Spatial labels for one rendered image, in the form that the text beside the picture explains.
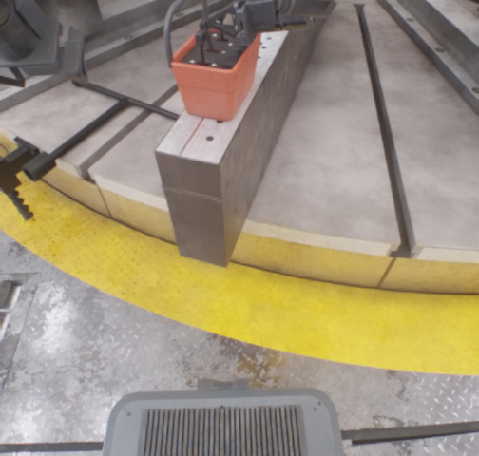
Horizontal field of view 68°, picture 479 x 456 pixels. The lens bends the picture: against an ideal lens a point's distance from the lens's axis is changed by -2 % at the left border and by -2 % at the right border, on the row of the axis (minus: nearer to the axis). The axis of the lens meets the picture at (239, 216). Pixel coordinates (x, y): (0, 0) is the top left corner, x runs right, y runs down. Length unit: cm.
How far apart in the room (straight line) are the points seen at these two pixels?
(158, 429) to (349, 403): 57
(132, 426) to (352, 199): 86
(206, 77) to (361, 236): 63
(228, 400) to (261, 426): 9
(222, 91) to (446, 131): 104
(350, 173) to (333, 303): 45
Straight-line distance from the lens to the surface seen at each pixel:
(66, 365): 132
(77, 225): 162
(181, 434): 91
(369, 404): 123
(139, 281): 137
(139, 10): 213
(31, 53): 54
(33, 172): 137
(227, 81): 73
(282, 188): 117
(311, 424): 91
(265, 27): 74
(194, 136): 76
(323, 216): 112
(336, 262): 124
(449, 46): 206
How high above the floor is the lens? 115
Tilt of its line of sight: 50 degrees down
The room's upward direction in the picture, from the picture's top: 1 degrees counter-clockwise
